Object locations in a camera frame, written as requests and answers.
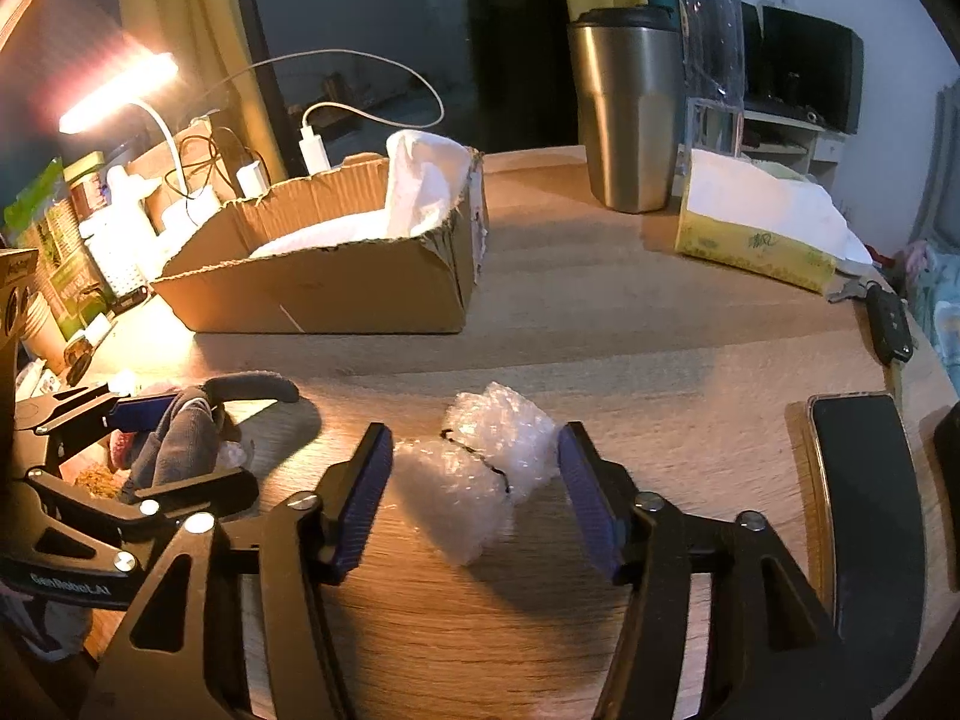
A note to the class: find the black smartphone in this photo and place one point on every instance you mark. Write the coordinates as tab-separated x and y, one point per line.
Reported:
872	502

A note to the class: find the white woven basket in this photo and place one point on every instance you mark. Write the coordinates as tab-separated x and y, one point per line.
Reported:
113	254

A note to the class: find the yellow tissue pack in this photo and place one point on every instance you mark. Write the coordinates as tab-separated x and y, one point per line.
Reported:
765	218

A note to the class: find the bubble wrap piece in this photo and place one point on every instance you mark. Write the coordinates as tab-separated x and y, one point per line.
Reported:
461	488

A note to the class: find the white cloth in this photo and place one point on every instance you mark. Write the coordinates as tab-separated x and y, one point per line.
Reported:
426	173

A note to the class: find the green snack bag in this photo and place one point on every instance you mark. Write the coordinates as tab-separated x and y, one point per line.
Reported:
43	217

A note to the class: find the cardboard box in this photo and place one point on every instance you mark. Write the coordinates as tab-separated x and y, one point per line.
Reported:
216	284

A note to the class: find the clear water bottle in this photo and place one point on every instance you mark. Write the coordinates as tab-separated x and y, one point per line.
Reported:
713	54

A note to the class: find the white desk lamp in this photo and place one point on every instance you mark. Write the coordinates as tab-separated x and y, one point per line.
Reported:
131	86

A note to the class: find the grey sock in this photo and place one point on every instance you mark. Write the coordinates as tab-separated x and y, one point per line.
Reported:
167	438

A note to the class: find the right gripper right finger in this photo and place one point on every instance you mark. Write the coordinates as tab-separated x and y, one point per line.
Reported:
772	649

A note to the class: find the steel travel mug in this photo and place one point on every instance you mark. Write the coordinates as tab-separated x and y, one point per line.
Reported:
628	80

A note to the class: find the white usb charger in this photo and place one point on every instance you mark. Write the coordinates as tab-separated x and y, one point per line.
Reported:
313	151

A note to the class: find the paper cup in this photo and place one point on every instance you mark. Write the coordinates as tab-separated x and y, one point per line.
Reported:
41	334

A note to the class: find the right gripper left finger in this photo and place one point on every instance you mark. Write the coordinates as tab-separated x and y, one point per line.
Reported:
179	652

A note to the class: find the black television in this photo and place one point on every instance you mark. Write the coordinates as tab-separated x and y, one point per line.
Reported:
803	67

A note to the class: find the black car key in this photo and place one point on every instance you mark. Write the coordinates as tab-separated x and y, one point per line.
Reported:
890	332

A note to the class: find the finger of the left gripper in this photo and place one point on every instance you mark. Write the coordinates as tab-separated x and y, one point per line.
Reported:
222	493
93	408

